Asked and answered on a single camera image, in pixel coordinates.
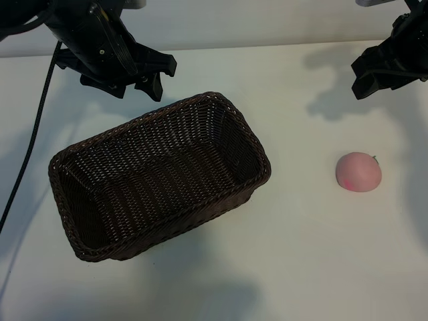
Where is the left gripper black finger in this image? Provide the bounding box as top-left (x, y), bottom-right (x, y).
top-left (79, 75), bottom-right (128, 99)
top-left (134, 43), bottom-right (177, 102)

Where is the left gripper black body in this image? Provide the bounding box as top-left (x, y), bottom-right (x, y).
top-left (49, 0), bottom-right (138, 86)

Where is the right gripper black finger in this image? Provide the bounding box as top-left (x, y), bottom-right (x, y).
top-left (350, 45), bottom-right (386, 100)
top-left (379, 71), bottom-right (418, 92)

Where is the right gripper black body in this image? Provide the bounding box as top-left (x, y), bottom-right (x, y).
top-left (379, 6), bottom-right (428, 82)

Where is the pink peach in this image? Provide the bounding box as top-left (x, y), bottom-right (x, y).
top-left (335, 151), bottom-right (383, 193)

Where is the dark brown woven basket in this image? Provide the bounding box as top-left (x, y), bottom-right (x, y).
top-left (48, 90), bottom-right (272, 263)

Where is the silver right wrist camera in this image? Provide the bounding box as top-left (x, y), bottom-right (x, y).
top-left (355, 0), bottom-right (406, 7)

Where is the black braided cable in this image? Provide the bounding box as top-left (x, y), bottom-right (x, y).
top-left (0, 41), bottom-right (63, 235)

